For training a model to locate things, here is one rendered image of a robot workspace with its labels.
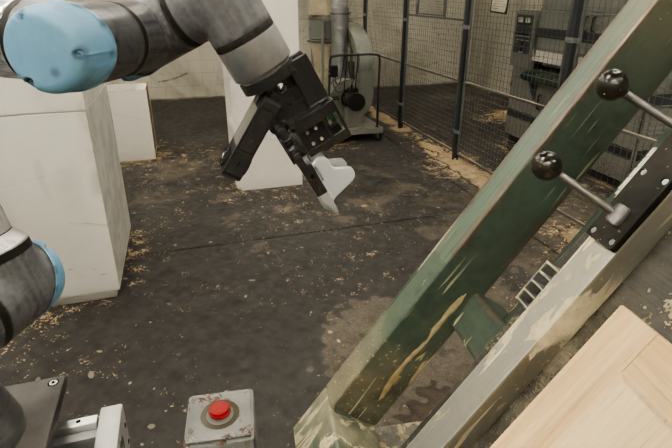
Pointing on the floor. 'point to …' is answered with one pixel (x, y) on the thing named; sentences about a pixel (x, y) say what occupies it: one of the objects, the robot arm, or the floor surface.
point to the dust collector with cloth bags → (361, 49)
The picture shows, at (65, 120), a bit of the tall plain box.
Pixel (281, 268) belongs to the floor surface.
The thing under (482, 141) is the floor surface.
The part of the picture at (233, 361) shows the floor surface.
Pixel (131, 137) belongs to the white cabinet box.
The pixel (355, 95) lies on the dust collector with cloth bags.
